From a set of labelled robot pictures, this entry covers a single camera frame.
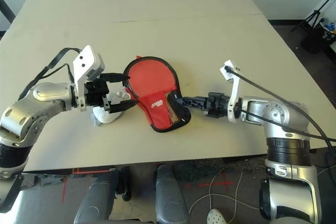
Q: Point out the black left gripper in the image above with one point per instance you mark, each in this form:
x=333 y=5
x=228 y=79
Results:
x=95 y=93

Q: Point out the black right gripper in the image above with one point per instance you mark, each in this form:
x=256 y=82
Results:
x=218 y=104

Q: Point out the red and black paddle case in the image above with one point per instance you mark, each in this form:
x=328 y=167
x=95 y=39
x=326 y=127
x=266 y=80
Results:
x=157 y=113

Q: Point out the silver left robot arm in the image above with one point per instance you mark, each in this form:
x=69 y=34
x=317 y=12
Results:
x=31 y=113

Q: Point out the dark floor rug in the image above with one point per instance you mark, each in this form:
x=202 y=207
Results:
x=204 y=166

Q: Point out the grey robot right leg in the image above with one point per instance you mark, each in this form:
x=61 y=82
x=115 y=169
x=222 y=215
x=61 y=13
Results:
x=170 y=195

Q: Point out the grey robot leg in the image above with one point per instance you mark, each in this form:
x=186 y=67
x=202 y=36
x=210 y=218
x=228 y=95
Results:
x=97 y=197
x=170 y=195

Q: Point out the grey robot left leg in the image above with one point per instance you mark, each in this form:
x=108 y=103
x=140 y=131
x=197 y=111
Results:
x=97 y=197

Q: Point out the red floor tape lines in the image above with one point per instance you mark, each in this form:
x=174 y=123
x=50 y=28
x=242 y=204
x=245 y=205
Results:
x=63 y=190

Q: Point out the white perforated shoe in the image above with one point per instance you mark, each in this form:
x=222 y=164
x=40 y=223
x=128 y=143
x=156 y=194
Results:
x=218 y=216

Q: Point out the black bin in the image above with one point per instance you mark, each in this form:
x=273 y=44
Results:
x=315 y=40

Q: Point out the black tripod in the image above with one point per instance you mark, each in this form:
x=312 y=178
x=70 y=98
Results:
x=313 y=15

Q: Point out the black stand post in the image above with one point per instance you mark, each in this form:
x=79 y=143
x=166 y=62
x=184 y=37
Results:
x=126 y=184

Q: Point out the black table frame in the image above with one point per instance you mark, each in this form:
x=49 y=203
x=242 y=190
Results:
x=6 y=9

